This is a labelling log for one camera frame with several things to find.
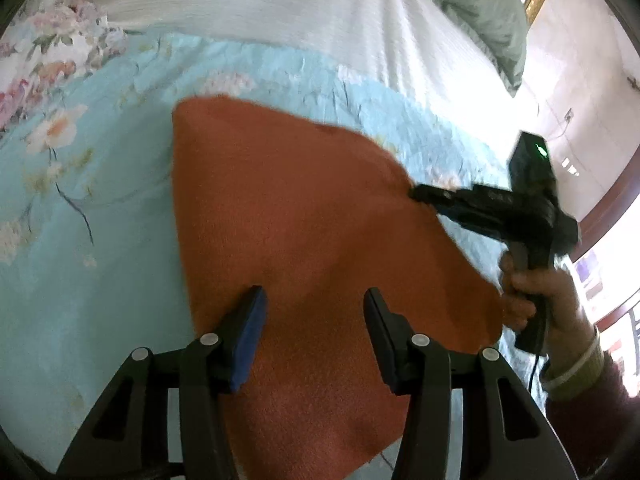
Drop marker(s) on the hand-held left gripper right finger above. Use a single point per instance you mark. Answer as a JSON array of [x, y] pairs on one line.
[[387, 342]]

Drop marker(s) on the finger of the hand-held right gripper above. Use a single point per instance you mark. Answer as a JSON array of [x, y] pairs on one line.
[[480, 221], [465, 196]]

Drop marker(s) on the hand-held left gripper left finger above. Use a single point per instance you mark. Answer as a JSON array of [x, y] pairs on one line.
[[247, 340]]

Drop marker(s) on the orange knit sweater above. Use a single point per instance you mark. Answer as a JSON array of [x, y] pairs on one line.
[[300, 210]]

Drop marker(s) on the person's right hand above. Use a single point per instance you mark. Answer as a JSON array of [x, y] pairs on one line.
[[560, 300]]

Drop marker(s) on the light blue floral bed sheet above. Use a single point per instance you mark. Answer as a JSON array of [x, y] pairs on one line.
[[100, 285]]

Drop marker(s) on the green pillow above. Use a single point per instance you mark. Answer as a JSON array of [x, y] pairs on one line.
[[480, 15]]

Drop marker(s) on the white striped blanket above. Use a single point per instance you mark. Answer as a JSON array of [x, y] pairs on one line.
[[300, 10]]

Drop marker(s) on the white pink floral cloth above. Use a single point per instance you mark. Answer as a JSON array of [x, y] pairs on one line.
[[50, 45]]

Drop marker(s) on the wooden door frame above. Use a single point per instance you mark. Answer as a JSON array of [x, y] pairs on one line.
[[610, 210]]

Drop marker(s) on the white wall socket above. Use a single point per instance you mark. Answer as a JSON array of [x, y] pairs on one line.
[[569, 115]]

